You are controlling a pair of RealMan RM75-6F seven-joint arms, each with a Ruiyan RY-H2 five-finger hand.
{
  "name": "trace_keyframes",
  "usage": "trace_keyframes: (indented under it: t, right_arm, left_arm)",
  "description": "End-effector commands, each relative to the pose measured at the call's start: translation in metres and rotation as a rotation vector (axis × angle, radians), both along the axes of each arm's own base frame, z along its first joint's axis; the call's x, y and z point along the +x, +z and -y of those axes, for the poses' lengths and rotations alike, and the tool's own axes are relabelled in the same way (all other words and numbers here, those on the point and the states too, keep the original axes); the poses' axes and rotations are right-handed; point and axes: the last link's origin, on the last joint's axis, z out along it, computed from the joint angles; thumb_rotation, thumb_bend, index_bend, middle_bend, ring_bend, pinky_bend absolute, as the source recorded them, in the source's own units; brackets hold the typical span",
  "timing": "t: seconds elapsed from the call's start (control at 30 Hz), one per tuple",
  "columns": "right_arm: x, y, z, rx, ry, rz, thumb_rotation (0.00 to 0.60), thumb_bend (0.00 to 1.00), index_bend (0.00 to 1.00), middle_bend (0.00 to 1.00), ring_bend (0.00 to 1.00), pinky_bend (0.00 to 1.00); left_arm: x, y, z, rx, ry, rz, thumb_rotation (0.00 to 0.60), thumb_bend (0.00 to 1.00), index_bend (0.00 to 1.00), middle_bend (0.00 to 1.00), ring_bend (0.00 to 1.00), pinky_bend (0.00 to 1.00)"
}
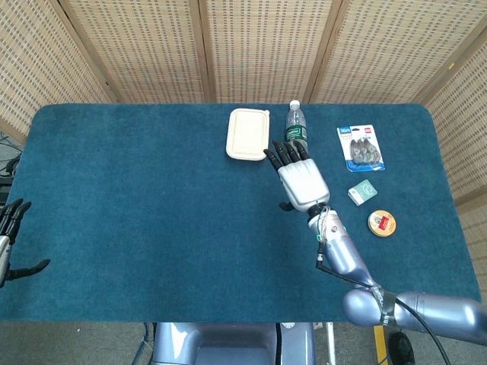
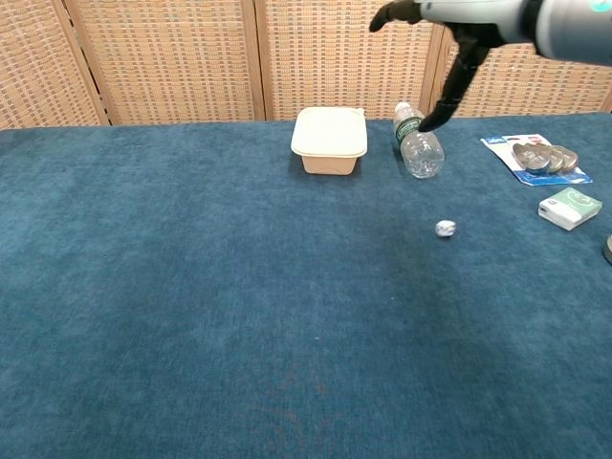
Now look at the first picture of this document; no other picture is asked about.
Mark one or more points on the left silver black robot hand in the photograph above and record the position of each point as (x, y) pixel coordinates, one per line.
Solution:
(4, 251)

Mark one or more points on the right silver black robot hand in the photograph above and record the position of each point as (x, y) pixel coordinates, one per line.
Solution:
(304, 182)

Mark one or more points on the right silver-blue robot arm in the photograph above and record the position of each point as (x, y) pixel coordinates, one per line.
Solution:
(346, 258)

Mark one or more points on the clear plastic water bottle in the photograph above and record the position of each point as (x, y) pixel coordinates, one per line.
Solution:
(296, 125)

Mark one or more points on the green white tissue pack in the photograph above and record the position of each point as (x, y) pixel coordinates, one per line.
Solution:
(363, 192)

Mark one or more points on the correction tape blister pack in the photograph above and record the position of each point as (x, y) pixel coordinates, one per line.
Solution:
(359, 150)

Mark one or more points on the beige lidded food box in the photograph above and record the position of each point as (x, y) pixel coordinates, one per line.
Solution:
(247, 133)

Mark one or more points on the round gold tin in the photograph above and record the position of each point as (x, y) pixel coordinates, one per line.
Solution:
(381, 223)

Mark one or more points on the woven folding screen panel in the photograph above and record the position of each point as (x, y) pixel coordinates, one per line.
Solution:
(464, 133)
(388, 49)
(34, 64)
(266, 49)
(137, 49)

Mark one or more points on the blue felt table mat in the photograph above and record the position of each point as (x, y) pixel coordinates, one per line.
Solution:
(152, 209)

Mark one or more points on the silver-blue robot torso base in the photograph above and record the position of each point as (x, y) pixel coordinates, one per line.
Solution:
(228, 346)

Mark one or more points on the black shoe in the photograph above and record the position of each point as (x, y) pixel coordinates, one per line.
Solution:
(400, 348)

